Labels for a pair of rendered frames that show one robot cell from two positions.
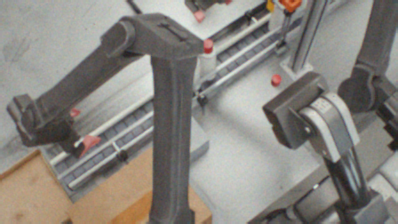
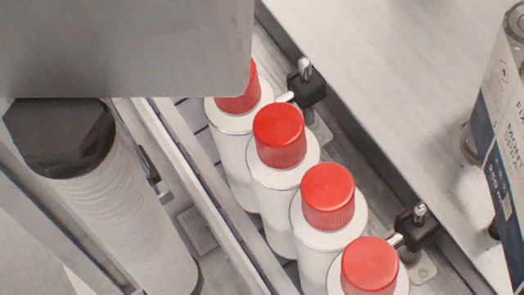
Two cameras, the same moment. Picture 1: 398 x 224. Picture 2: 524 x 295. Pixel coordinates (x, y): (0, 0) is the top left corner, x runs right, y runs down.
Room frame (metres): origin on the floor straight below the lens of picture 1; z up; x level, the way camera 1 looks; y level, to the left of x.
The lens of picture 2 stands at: (0.91, -0.55, 1.49)
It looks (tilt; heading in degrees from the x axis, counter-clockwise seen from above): 62 degrees down; 100
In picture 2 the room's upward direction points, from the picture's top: 11 degrees counter-clockwise
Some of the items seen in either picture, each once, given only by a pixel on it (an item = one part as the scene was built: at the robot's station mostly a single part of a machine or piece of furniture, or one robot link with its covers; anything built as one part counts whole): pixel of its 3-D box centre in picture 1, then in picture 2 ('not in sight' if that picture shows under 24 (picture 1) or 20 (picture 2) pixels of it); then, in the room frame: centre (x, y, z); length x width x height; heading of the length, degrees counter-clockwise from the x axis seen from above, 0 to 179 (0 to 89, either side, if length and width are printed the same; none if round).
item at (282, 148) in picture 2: not in sight; (288, 186); (0.88, -0.34, 0.98); 0.05 x 0.05 x 0.20
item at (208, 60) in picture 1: (208, 60); not in sight; (0.69, -0.04, 0.98); 0.05 x 0.05 x 0.20
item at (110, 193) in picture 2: not in sight; (131, 222); (0.82, -0.43, 1.18); 0.04 x 0.04 x 0.21
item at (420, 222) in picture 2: not in sight; (398, 242); (0.97, -0.35, 0.89); 0.06 x 0.03 x 0.12; 32
